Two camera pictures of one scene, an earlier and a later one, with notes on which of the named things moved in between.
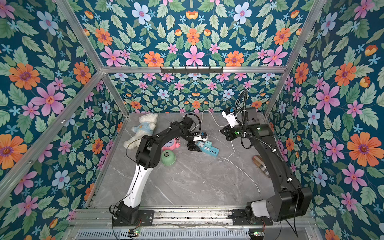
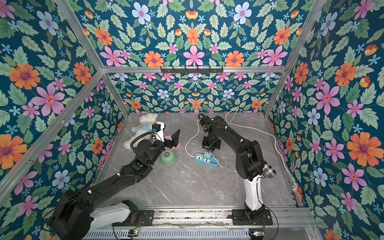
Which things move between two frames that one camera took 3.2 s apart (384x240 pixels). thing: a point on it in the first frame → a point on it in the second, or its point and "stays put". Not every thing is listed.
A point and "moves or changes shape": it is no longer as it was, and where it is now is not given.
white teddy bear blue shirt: x=147 y=124 stays put
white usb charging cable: x=223 y=159 moves or changes shape
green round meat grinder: x=168 y=157 stays put
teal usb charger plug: x=208 y=144 moves or changes shape
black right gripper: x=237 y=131 → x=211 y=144
